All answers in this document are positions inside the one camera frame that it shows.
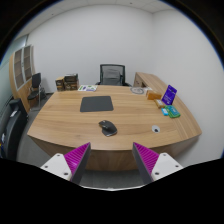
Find white green leaflet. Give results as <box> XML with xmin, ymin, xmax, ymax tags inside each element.
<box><xmin>78</xmin><ymin>85</ymin><xmax>98</xmax><ymax>92</ymax></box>

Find wooden bookshelf cabinet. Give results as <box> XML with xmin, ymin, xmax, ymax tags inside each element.
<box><xmin>9</xmin><ymin>45</ymin><xmax>35</xmax><ymax>112</ymax></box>

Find purple standing sign card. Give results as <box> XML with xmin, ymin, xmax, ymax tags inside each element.
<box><xmin>162</xmin><ymin>85</ymin><xmax>177</xmax><ymax>105</ymax></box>

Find round silver plate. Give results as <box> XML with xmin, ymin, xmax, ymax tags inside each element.
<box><xmin>130</xmin><ymin>87</ymin><xmax>144</xmax><ymax>95</ymax></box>

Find black visitor chair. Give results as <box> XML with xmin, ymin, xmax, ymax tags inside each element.
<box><xmin>27</xmin><ymin>73</ymin><xmax>47</xmax><ymax>102</ymax></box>

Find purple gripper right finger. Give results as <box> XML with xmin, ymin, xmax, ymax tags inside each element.
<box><xmin>132</xmin><ymin>142</ymin><xmax>182</xmax><ymax>184</ymax></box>

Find wooden office desk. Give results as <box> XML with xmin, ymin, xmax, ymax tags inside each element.
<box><xmin>28</xmin><ymin>86</ymin><xmax>201</xmax><ymax>171</ymax></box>

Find dark grey computer mouse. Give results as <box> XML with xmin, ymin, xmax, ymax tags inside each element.
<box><xmin>99</xmin><ymin>120</ymin><xmax>117</xmax><ymax>137</ymax></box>

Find blue small packet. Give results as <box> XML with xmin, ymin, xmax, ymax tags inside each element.
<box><xmin>161</xmin><ymin>108</ymin><xmax>169</xmax><ymax>116</ymax></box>

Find grey mesh office chair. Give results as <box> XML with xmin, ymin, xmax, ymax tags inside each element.
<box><xmin>97</xmin><ymin>64</ymin><xmax>130</xmax><ymax>86</ymax></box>

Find wooden side cabinet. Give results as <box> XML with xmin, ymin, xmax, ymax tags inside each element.
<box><xmin>133</xmin><ymin>72</ymin><xmax>167</xmax><ymax>94</ymax></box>

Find black leather armchair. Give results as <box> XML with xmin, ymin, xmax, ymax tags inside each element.
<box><xmin>0</xmin><ymin>98</ymin><xmax>28</xmax><ymax>161</ymax></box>

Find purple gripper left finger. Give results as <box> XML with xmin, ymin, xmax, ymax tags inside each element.
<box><xmin>41</xmin><ymin>143</ymin><xmax>91</xmax><ymax>185</ymax></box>

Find dark grey mouse pad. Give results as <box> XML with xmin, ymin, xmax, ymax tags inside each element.
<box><xmin>80</xmin><ymin>96</ymin><xmax>113</xmax><ymax>112</ymax></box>

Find green packet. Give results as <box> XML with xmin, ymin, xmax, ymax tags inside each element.
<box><xmin>165</xmin><ymin>105</ymin><xmax>180</xmax><ymax>118</ymax></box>

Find white desk cable grommet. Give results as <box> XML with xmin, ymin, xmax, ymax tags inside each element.
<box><xmin>152</xmin><ymin>125</ymin><xmax>160</xmax><ymax>133</ymax></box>

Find orange cardboard box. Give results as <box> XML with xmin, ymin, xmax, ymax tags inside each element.
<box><xmin>146</xmin><ymin>90</ymin><xmax>162</xmax><ymax>100</ymax></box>

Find yellow brown small packet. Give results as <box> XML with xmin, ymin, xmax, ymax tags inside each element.
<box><xmin>154</xmin><ymin>99</ymin><xmax>165</xmax><ymax>108</ymax></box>

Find dark brown gift boxes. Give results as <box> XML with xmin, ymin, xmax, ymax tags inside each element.
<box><xmin>55</xmin><ymin>73</ymin><xmax>79</xmax><ymax>91</ymax></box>

